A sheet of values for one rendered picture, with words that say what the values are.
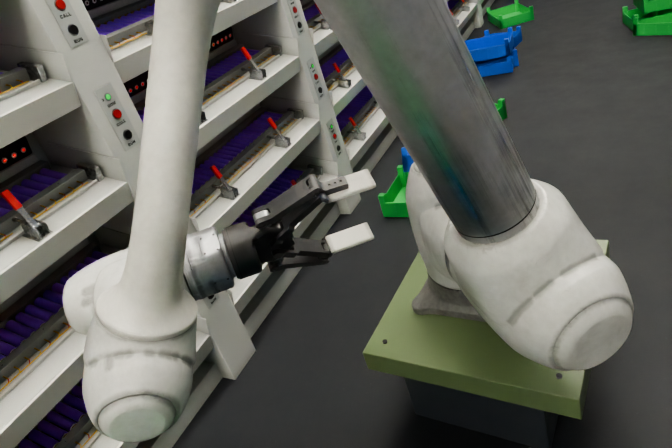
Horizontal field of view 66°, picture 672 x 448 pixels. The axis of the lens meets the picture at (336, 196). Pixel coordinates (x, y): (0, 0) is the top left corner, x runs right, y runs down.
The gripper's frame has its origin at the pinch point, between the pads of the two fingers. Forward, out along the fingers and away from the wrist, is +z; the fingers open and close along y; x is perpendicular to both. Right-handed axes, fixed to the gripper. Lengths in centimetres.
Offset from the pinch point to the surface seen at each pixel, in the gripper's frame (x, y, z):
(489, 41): 136, -109, 125
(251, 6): 78, -17, 2
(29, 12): 48, 13, -39
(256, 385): 1, -60, -26
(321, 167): 62, -69, 11
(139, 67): 51, -5, -27
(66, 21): 49, 10, -34
